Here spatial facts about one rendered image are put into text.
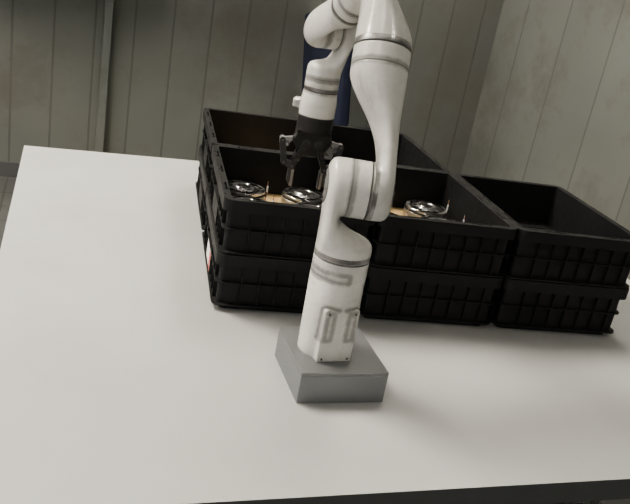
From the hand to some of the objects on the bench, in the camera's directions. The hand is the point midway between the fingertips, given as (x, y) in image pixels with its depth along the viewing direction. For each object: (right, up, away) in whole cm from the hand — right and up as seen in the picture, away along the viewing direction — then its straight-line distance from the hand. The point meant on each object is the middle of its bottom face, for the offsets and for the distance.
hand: (305, 180), depth 161 cm
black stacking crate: (-8, -20, +7) cm, 23 cm away
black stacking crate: (+51, -26, +21) cm, 60 cm away
